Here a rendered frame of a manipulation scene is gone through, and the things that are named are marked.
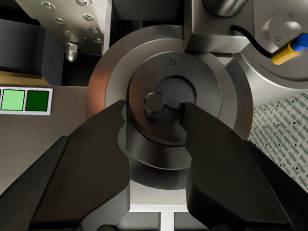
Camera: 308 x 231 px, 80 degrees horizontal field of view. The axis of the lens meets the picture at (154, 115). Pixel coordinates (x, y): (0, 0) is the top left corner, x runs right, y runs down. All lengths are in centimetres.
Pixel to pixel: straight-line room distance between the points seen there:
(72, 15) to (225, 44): 36
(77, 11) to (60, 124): 27
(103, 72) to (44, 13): 33
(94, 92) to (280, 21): 19
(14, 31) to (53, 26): 136
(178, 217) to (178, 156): 47
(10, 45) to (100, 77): 167
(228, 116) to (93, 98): 12
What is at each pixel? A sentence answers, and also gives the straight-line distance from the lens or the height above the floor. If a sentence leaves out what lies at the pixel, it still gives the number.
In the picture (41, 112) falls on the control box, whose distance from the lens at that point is 55.
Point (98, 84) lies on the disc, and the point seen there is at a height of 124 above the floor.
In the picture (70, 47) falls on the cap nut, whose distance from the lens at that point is 56.
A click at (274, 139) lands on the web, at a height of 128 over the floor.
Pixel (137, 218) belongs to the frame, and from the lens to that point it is 60.
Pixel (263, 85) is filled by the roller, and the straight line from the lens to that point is 21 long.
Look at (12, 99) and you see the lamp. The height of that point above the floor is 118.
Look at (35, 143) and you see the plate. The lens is 56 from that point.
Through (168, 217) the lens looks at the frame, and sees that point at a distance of 53.
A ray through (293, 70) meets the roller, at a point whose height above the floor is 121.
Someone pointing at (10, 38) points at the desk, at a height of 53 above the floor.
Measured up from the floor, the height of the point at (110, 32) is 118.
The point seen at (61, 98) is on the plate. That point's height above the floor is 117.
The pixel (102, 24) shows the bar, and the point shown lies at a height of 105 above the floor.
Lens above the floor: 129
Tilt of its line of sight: 9 degrees down
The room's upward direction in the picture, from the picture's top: 179 degrees counter-clockwise
